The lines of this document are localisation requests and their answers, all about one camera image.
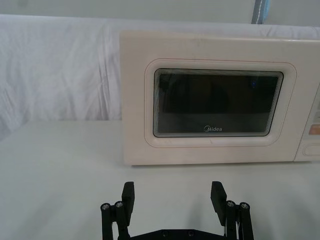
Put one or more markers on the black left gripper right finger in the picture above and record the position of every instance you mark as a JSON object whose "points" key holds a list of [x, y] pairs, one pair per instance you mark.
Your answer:
{"points": [[218, 200]]}

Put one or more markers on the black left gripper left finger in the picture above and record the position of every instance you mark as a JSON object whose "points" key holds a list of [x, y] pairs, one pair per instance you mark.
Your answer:
{"points": [[128, 200]]}

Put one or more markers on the white table cloth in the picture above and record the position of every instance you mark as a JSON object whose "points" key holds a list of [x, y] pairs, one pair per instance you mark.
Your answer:
{"points": [[62, 180]]}

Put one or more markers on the cream microwave oven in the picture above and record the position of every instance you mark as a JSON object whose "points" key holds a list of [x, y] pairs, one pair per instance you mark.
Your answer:
{"points": [[135, 100]]}

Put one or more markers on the white curtain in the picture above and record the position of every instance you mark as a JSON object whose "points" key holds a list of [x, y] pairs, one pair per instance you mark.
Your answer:
{"points": [[55, 70]]}

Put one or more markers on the grey striped post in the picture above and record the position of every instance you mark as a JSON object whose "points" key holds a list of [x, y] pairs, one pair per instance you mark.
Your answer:
{"points": [[260, 11]]}

